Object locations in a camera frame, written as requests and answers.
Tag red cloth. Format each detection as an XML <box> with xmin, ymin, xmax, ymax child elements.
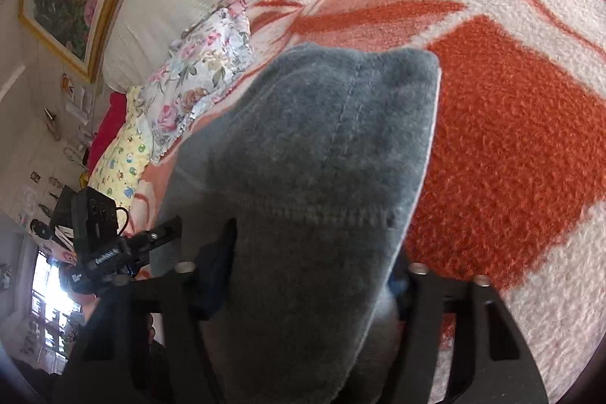
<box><xmin>86</xmin><ymin>92</ymin><xmax>130</xmax><ymax>178</ymax></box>

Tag paper notes on wall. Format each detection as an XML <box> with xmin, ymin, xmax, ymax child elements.
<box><xmin>59</xmin><ymin>72</ymin><xmax>94</xmax><ymax>123</ymax></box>

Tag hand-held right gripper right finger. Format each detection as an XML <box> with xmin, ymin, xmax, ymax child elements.
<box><xmin>381</xmin><ymin>251</ymin><xmax>551</xmax><ymax>404</ymax></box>

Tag yellow cartoon print pillow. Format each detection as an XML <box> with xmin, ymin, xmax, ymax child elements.
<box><xmin>87</xmin><ymin>84</ymin><xmax>158</xmax><ymax>216</ymax></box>

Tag floral print pillow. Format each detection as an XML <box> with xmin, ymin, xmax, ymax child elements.
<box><xmin>141</xmin><ymin>0</ymin><xmax>257</xmax><ymax>164</ymax></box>

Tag grey pants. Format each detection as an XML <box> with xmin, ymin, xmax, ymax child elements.
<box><xmin>151</xmin><ymin>43</ymin><xmax>443</xmax><ymax>404</ymax></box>

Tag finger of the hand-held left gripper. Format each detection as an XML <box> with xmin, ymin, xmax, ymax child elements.
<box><xmin>137</xmin><ymin>215</ymin><xmax>183</xmax><ymax>251</ymax></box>

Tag window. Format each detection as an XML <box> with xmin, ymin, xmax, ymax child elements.
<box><xmin>26</xmin><ymin>243</ymin><xmax>83</xmax><ymax>355</ymax></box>

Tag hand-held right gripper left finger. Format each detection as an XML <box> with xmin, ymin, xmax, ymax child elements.
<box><xmin>52</xmin><ymin>217</ymin><xmax>238</xmax><ymax>404</ymax></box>

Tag orange and white blanket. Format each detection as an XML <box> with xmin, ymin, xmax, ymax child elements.
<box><xmin>127</xmin><ymin>0</ymin><xmax>606</xmax><ymax>404</ymax></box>

